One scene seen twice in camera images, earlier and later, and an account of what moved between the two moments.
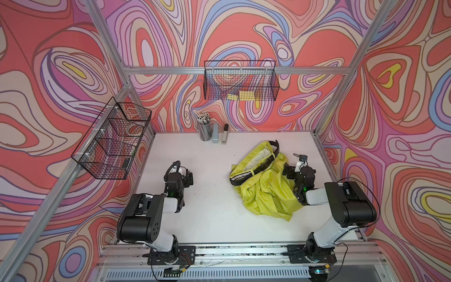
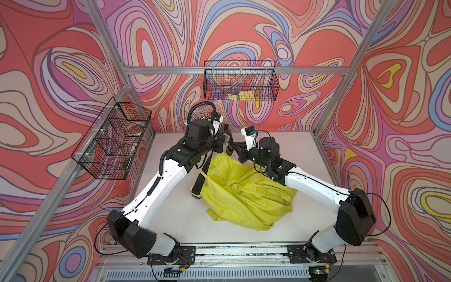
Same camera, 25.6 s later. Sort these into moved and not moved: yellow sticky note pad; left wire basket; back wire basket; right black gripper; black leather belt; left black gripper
Moved: black leather belt; left black gripper; right black gripper
Not moved: yellow sticky note pad; back wire basket; left wire basket
